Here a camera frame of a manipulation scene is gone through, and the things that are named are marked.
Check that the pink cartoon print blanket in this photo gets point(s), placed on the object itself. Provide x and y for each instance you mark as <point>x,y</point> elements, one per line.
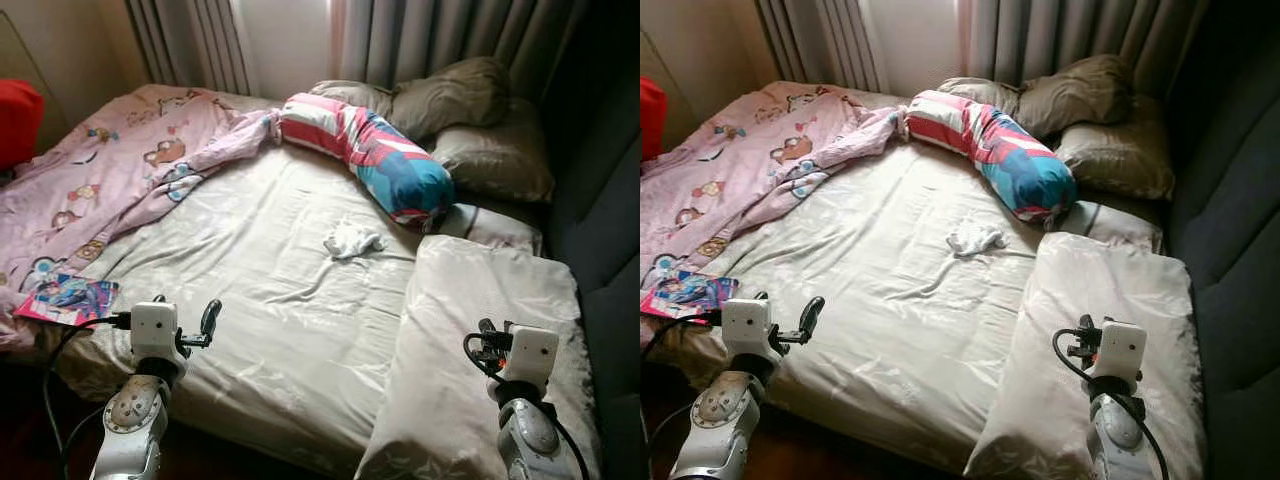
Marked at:
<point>110,170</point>
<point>740,165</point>

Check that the large cream floral pillow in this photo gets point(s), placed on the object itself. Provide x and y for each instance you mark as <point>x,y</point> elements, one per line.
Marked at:
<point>470,330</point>
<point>1080,300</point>

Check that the white crumpled cloth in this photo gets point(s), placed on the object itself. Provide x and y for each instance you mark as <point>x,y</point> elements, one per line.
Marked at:
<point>975,240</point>
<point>350,240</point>

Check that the pink sheer curtain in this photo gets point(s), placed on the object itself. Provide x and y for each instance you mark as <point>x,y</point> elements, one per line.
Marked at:
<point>965,40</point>
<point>338,40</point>

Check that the grey star dotted curtain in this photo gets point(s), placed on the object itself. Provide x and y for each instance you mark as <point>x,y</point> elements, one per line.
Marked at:
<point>1080,35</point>
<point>450,35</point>

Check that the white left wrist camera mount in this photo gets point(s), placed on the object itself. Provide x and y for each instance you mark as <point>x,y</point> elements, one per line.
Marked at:
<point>744,328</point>
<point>153,332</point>

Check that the shiny beige pillow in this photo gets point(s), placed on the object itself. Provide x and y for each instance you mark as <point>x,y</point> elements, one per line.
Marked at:
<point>495,155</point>
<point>1120,152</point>

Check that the khaki flat pillow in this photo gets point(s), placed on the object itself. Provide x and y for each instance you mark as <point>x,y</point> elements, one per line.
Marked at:
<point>350,95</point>
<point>978,93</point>

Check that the beige striped pillow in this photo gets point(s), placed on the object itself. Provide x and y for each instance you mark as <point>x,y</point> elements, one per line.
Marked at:
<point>490,228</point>
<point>1115,225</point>

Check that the plain grey pleated curtain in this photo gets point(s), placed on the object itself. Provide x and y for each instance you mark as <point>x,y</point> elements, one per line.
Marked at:
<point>815,45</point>
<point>185,45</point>

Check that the bed with beige floral sheet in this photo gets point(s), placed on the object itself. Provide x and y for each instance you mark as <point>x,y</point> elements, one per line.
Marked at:
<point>260,300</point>
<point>880,300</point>

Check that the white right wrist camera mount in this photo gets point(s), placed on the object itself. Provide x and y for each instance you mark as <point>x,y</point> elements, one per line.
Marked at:
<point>1122,348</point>
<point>535,352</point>

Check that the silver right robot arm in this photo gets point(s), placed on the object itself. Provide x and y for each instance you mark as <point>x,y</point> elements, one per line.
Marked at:
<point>530,435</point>
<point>1118,435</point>

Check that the colourful comic book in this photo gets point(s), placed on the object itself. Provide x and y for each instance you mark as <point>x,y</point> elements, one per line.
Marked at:
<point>65,298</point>
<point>690,293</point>

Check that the red folded mattress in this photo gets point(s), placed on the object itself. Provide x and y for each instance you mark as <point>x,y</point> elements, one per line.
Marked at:
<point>18,125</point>
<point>652,120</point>

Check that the dark grey upholstered sofa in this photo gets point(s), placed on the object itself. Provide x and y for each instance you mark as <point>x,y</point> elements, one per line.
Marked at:
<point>600,200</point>
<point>1235,200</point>

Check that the red white blue bolster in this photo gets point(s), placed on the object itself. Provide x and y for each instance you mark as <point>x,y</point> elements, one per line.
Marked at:
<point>380,155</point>
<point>1005,152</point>

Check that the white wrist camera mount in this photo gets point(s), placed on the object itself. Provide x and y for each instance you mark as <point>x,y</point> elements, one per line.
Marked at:
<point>1122,348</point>
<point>153,332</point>
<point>744,328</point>
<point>535,352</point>

